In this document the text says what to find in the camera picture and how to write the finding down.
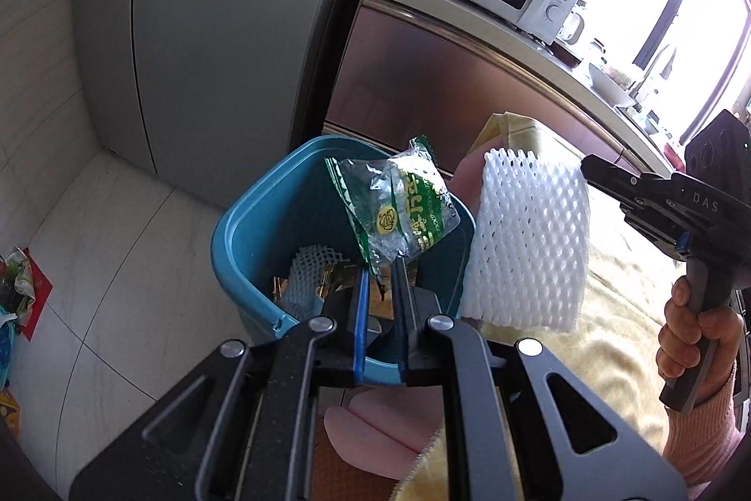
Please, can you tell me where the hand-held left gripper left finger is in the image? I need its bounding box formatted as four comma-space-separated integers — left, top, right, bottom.
70, 271, 373, 501

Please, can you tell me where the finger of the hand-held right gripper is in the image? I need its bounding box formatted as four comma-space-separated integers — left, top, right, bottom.
580, 154, 646, 195
619, 200, 691, 262

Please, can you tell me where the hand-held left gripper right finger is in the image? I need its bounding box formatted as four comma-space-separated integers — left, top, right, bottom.
392, 257, 687, 501

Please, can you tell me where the white foam fruit net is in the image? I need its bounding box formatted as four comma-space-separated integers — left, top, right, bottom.
458, 146, 591, 335
280, 243, 348, 321

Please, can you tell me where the green clear plastic bag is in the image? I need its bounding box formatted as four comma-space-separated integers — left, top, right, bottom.
324, 137, 462, 286

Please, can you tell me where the blue plastic trash bin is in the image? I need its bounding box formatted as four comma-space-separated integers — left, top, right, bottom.
211, 136, 476, 380

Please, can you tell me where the person's right forearm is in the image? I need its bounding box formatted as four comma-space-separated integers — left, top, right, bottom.
662, 360, 747, 491

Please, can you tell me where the person's right hand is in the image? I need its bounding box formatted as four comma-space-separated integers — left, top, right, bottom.
656, 278, 746, 392

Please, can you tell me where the gold snack wrapper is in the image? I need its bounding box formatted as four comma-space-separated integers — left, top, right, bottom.
271, 266, 360, 303

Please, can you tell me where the yellow fleece blanket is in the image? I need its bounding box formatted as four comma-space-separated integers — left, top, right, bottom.
396, 110, 705, 501

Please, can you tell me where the white bowl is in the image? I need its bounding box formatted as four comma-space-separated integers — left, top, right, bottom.
587, 63, 638, 107

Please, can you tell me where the metal faucet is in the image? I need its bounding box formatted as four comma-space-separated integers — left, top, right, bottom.
635, 44, 671, 104

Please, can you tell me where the dark bowl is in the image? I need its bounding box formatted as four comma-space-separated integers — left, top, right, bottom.
553, 40, 586, 69

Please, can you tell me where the glass kettle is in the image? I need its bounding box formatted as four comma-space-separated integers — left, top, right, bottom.
556, 0, 589, 45

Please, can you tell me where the glossy brown cabinet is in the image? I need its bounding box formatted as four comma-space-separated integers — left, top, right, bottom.
322, 0, 658, 185

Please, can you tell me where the red paper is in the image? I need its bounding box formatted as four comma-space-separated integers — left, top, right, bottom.
10, 244, 55, 342

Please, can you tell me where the grey refrigerator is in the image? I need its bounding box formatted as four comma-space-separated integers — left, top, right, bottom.
73, 0, 376, 197

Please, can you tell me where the colourful plastic bag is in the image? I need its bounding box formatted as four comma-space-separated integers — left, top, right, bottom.
0, 248, 31, 317

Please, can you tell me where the window frame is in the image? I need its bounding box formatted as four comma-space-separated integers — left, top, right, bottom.
557, 0, 751, 145

